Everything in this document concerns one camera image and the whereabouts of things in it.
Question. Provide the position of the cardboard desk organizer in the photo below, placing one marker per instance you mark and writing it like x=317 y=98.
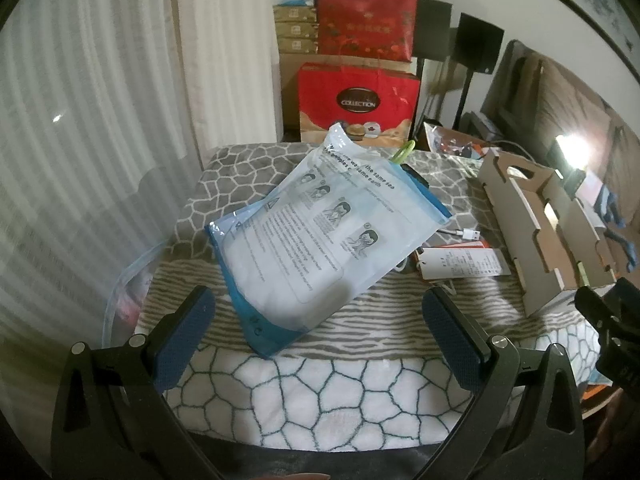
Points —
x=545 y=260

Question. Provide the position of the clear plastic zip bag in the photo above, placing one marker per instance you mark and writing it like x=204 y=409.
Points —
x=127 y=300

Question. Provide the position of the blue white face mask pack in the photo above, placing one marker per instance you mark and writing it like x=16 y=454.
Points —
x=310 y=240

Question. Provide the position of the brown cardboard box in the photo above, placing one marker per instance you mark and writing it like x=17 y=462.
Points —
x=289 y=95

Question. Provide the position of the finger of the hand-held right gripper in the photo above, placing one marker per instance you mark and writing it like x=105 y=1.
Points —
x=595 y=310

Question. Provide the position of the red paper gift bag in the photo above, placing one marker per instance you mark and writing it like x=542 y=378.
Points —
x=350 y=85

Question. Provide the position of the cream curtain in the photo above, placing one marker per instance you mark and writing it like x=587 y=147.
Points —
x=225 y=60

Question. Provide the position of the white sheer curtain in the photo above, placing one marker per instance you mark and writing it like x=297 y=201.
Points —
x=90 y=160

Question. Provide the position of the red floral gift box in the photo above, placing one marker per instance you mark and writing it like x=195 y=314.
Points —
x=365 y=20

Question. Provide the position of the gold flat box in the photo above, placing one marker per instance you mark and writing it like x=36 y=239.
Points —
x=296 y=30
x=297 y=45
x=295 y=14

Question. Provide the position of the black speaker on stand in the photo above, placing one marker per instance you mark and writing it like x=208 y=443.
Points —
x=434 y=27
x=480 y=42

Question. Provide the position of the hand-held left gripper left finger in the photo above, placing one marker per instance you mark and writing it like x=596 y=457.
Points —
x=185 y=340

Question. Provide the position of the person's left hand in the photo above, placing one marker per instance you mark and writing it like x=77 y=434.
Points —
x=295 y=477

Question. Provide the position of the brown padded headboard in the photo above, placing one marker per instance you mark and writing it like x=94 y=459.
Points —
x=565 y=100

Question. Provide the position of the orange box with white label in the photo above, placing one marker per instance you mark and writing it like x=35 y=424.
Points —
x=460 y=262

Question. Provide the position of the open box with packets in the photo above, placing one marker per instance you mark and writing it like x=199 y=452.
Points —
x=450 y=140

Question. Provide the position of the bright lamp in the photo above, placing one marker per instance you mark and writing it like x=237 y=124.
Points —
x=570 y=147

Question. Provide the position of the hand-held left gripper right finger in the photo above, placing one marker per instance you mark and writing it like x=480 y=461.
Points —
x=445 y=330

